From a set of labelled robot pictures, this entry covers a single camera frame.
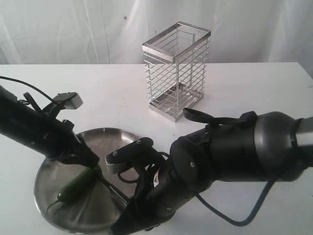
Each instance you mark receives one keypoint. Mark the round steel plate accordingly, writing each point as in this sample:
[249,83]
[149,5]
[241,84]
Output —
[98,208]

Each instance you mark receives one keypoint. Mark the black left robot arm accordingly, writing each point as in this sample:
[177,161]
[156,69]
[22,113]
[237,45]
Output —
[18,120]

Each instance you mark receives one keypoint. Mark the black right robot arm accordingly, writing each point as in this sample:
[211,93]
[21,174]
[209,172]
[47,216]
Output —
[272,147]

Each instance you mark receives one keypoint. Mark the green chili pepper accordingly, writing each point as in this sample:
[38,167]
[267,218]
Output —
[76,187]

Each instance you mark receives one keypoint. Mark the wire mesh utensil holder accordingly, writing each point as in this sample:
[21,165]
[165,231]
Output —
[175,62]

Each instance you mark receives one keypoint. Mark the black kitchen knife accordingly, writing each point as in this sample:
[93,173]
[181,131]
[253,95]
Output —
[115,190]

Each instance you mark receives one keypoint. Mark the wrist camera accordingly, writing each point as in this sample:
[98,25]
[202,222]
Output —
[138,155]
[71,100]

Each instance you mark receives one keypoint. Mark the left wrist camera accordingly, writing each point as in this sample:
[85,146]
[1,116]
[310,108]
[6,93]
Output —
[71,100]

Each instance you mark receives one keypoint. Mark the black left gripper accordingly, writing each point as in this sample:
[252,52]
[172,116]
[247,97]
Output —
[57,141]

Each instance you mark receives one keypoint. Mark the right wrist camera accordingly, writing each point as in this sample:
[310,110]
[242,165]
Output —
[138,155]

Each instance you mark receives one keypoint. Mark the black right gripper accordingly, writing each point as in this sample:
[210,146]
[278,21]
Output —
[174,184]

